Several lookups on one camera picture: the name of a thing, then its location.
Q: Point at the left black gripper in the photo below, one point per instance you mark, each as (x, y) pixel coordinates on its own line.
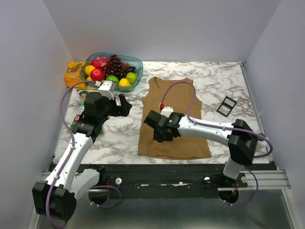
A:
(125, 106)

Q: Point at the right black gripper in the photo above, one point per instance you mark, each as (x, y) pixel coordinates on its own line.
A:
(157, 136)

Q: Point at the brown clothing garment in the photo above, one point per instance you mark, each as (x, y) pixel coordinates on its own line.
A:
(179, 98)

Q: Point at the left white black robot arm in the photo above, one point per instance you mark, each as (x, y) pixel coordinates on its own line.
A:
(57, 196)

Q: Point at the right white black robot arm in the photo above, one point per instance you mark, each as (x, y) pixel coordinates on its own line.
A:
(242, 142)

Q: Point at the black brooch display box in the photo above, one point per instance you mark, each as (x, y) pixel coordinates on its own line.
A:
(226, 106)

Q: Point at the yellow lemon front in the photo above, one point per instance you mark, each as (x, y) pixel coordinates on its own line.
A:
(124, 83)

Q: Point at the yellow lemon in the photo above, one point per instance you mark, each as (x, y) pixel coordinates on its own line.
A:
(89, 69)
(124, 83)

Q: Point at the green lime right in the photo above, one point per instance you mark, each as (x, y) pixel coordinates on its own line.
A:
(131, 77)

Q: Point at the clear teal fruit bowl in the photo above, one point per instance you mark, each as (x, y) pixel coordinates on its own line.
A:
(131, 60)

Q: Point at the purple grape bunch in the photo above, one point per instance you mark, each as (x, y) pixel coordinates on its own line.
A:
(118, 68)

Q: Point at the red apple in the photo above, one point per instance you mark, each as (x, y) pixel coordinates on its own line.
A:
(97, 75)

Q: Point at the green cassava chips bag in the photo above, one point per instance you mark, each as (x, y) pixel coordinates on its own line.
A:
(80, 107)

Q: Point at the red dragon fruit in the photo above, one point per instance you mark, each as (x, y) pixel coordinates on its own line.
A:
(100, 63)

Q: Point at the yellow lemon left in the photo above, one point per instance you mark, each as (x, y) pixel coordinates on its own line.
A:
(89, 69)

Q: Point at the orange snack packet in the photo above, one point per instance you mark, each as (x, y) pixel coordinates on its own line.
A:
(73, 74)

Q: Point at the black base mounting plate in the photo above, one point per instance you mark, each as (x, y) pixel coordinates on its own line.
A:
(163, 181)

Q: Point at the white bottle black cap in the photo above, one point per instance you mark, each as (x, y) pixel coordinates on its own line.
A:
(261, 143)

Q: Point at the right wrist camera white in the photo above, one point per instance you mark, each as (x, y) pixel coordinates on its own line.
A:
(165, 110)

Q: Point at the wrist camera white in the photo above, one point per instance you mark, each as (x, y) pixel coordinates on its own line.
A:
(165, 110)
(106, 89)

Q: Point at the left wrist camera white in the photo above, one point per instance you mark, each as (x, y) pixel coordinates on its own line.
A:
(106, 89)

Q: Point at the aluminium frame rail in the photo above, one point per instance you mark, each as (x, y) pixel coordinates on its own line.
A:
(266, 179)

